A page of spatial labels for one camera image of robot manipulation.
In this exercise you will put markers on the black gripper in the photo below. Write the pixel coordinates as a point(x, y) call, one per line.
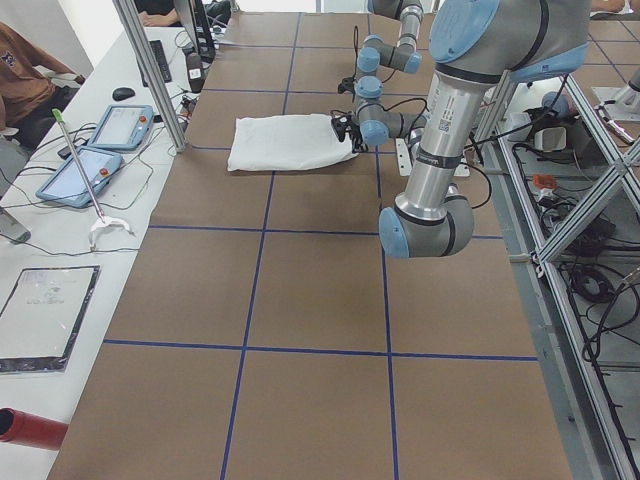
point(353, 131)

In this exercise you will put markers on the white printed long-sleeve shirt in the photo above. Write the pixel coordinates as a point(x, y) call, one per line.
point(286, 143)

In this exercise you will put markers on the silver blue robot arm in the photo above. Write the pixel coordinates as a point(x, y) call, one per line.
point(472, 44)
point(401, 56)

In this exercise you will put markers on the black labelled box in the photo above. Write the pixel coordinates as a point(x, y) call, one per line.
point(195, 72)

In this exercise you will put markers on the black keyboard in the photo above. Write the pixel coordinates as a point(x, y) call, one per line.
point(160, 58)

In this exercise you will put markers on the blue teach pendant far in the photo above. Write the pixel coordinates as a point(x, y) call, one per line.
point(122, 127)

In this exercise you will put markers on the blue teach pendant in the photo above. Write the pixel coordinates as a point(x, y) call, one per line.
point(67, 187)
point(122, 127)

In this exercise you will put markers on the black computer mouse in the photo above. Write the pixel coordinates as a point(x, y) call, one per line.
point(122, 93)

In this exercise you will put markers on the white curved plastic piece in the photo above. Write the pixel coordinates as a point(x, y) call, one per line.
point(106, 224)

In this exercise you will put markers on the blue teach pendant near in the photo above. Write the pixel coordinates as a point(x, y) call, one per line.
point(67, 187)

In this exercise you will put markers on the long metal reaching stick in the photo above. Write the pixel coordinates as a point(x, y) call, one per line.
point(58, 117)

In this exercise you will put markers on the person in brown shirt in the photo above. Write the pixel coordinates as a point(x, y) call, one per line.
point(28, 97)

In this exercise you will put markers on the black framed document sheet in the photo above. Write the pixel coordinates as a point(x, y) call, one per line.
point(42, 317)

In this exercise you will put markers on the red cylinder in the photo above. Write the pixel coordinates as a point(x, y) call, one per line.
point(30, 430)

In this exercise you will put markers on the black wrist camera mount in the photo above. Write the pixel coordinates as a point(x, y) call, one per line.
point(347, 85)
point(341, 124)

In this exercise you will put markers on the aluminium frame post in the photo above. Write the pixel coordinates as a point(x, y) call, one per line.
point(136, 34)

